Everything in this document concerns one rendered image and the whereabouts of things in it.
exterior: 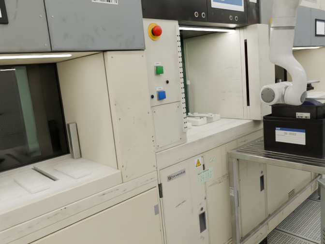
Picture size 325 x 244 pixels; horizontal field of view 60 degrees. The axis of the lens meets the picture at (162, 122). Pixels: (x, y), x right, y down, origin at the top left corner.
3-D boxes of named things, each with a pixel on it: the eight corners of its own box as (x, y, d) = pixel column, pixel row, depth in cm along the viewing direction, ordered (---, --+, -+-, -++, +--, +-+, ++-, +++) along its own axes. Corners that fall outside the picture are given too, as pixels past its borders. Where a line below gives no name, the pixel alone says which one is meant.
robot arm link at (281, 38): (317, 25, 106) (307, 104, 115) (277, 27, 118) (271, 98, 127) (307, 25, 101) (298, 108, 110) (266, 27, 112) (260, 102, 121)
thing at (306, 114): (269, 147, 143) (267, 84, 138) (288, 138, 156) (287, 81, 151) (321, 154, 125) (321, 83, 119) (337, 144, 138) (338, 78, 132)
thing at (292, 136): (262, 150, 142) (261, 116, 139) (288, 138, 160) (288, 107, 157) (322, 159, 121) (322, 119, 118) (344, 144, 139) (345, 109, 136)
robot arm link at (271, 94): (296, 83, 119) (275, 81, 125) (280, 86, 110) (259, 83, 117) (293, 102, 121) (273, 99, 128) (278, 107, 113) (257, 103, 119)
